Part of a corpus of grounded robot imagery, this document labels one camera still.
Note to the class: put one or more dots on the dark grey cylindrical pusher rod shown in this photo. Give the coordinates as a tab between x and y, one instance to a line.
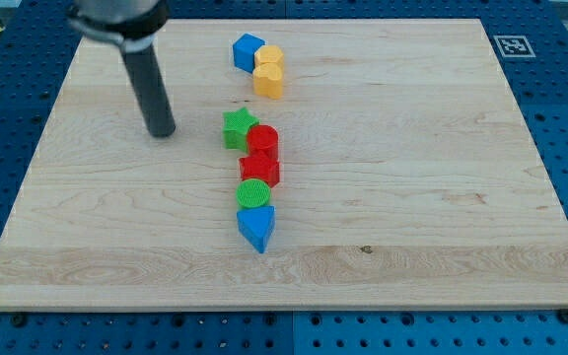
149	89

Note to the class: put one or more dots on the green star block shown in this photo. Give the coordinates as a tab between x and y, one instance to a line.
236	127

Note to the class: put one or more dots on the yellow hexagon block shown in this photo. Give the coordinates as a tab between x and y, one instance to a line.
269	54

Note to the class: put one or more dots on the red star block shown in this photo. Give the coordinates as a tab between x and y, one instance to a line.
260	166

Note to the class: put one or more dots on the green circle block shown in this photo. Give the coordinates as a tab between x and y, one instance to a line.
252	193

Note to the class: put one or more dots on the wooden board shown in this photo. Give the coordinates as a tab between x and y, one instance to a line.
408	181

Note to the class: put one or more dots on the blue triangle block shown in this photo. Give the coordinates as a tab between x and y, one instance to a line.
256	225

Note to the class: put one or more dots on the white fiducial marker tag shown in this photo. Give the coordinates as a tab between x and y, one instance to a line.
514	46

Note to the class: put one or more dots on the blue cube block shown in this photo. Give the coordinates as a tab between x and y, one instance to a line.
244	49

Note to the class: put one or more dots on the yellow heart block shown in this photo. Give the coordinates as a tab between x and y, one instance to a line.
268	81

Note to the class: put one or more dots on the red cylinder block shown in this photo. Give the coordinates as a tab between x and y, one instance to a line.
263	139

